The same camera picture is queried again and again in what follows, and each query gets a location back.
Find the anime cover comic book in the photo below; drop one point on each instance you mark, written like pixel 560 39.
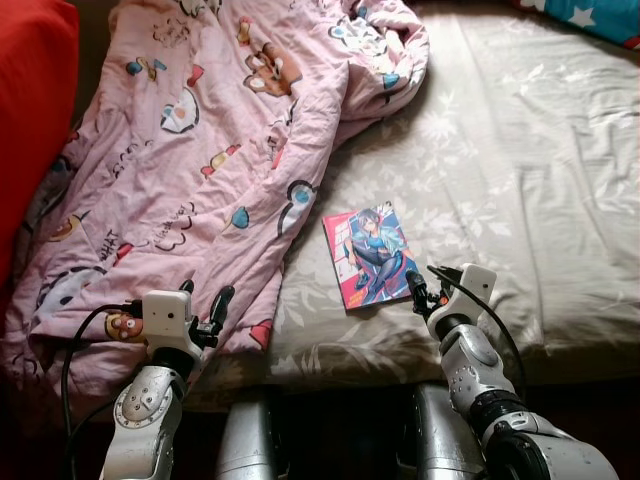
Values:
pixel 370 255

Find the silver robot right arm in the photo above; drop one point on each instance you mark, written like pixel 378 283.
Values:
pixel 470 370

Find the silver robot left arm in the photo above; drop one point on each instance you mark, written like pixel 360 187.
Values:
pixel 140 420

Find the pink cartoon print quilt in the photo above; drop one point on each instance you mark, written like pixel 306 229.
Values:
pixel 180 180

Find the silver robot right leg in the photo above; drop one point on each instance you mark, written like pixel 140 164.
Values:
pixel 435 440

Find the bed with beige floral sheet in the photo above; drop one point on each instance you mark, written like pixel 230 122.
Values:
pixel 520 180

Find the red fabric sofa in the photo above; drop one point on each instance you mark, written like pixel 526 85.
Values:
pixel 35 120

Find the red white blue bolster pillow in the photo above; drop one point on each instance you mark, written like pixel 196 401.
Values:
pixel 600 15

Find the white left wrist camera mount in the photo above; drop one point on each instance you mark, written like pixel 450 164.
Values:
pixel 165 315

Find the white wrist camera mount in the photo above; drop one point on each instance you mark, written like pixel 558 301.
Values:
pixel 478 285
pixel 165 315

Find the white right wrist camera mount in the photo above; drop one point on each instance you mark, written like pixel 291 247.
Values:
pixel 478 285

